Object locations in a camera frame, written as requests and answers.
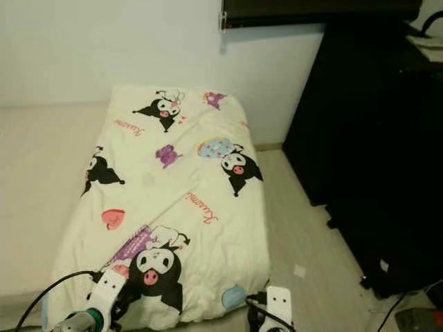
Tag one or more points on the cream cartoon print quilt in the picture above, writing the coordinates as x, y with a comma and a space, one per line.
194, 159

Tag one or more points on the grey power strip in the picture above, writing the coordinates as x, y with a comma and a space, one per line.
419, 319

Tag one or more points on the black cabinet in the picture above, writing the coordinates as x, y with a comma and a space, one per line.
360, 138

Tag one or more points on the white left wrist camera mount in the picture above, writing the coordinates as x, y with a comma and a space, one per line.
107, 294

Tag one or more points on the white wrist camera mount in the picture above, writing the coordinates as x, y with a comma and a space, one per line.
107, 294
278, 308

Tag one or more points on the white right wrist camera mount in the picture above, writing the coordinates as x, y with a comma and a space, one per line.
278, 308

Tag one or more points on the dark wall shelf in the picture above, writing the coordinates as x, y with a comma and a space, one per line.
318, 10

